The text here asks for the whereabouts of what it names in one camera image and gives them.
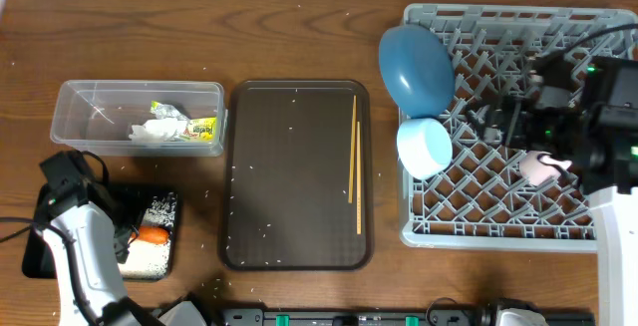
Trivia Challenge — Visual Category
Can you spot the pink cup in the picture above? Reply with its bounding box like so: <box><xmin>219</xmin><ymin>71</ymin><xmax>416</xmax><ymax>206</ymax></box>
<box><xmin>519</xmin><ymin>151</ymin><xmax>572</xmax><ymax>186</ymax></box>

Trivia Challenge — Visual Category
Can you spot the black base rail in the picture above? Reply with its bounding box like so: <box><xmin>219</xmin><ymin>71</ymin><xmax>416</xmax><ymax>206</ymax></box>
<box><xmin>149</xmin><ymin>293</ymin><xmax>596</xmax><ymax>326</ymax></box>

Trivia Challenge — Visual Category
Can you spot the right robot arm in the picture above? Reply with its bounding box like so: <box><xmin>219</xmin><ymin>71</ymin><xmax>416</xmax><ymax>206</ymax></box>
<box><xmin>465</xmin><ymin>55</ymin><xmax>637</xmax><ymax>325</ymax></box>

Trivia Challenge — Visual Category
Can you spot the blue plate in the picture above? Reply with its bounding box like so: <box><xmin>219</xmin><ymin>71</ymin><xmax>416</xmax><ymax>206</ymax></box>
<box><xmin>379</xmin><ymin>25</ymin><xmax>455</xmax><ymax>119</ymax></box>

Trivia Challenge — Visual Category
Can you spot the yellow foil snack wrapper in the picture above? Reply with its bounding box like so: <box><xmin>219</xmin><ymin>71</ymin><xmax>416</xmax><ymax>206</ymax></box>
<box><xmin>151</xmin><ymin>101</ymin><xmax>217</xmax><ymax>142</ymax></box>

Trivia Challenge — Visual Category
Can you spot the light blue bowl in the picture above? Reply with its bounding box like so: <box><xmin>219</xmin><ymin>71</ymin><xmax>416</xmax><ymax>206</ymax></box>
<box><xmin>397</xmin><ymin>119</ymin><xmax>453</xmax><ymax>179</ymax></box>

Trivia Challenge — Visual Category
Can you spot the orange carrot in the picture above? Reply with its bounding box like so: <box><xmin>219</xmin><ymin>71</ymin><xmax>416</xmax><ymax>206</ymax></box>
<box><xmin>130</xmin><ymin>226</ymin><xmax>170</xmax><ymax>245</ymax></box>

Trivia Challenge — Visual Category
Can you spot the black waste tray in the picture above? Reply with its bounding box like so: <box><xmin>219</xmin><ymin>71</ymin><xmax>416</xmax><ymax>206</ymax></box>
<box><xmin>22</xmin><ymin>183</ymin><xmax>182</xmax><ymax>282</ymax></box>

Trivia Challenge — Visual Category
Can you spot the brown serving tray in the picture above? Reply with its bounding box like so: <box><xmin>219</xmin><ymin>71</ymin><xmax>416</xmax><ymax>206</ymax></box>
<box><xmin>219</xmin><ymin>80</ymin><xmax>373</xmax><ymax>271</ymax></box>

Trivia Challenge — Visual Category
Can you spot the white rice pile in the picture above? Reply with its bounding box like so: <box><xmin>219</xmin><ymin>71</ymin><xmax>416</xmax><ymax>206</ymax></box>
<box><xmin>119</xmin><ymin>191</ymin><xmax>178</xmax><ymax>280</ymax></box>

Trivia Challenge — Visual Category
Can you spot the clear plastic bin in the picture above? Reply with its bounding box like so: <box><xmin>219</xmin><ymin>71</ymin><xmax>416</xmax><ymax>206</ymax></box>
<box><xmin>50</xmin><ymin>80</ymin><xmax>227</xmax><ymax>157</ymax></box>

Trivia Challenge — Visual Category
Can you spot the wooden chopstick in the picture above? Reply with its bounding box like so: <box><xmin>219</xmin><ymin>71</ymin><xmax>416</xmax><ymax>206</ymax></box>
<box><xmin>356</xmin><ymin>122</ymin><xmax>362</xmax><ymax>235</ymax></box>
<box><xmin>348</xmin><ymin>95</ymin><xmax>357</xmax><ymax>203</ymax></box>

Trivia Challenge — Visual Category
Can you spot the grey dishwasher rack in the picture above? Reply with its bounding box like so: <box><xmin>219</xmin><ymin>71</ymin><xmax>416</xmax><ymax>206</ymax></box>
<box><xmin>398</xmin><ymin>3</ymin><xmax>637</xmax><ymax>253</ymax></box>

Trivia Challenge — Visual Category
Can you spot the white tissue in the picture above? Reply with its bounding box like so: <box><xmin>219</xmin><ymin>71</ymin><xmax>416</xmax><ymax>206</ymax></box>
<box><xmin>129</xmin><ymin>118</ymin><xmax>187</xmax><ymax>143</ymax></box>

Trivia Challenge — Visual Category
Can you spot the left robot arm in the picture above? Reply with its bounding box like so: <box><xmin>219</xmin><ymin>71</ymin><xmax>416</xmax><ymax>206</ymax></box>
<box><xmin>34</xmin><ymin>151</ymin><xmax>160</xmax><ymax>325</ymax></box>

